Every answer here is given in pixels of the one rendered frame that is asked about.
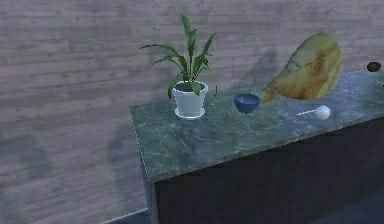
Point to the green houseplant in white pot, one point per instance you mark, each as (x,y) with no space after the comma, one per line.
(189,100)

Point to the dark blue bowl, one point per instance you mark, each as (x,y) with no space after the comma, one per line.
(246,102)

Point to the dark cabinet with marble top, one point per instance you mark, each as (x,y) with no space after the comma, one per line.
(253,173)

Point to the tan wooden cutting board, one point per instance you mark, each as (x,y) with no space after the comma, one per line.
(310,71)

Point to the white round ladle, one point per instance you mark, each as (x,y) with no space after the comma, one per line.
(322,112)

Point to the small dark brown round object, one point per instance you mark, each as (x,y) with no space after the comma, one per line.
(373,66)

